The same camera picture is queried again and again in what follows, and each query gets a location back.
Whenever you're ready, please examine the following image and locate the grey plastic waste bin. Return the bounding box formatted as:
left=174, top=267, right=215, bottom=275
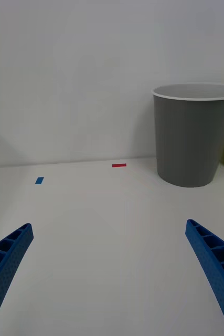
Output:
left=151, top=82, right=224, bottom=188

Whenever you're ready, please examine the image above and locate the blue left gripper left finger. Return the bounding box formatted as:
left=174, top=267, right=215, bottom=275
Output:
left=0, top=223, right=35, bottom=335

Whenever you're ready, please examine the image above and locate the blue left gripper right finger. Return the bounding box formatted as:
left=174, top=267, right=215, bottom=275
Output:
left=185, top=219, right=224, bottom=336

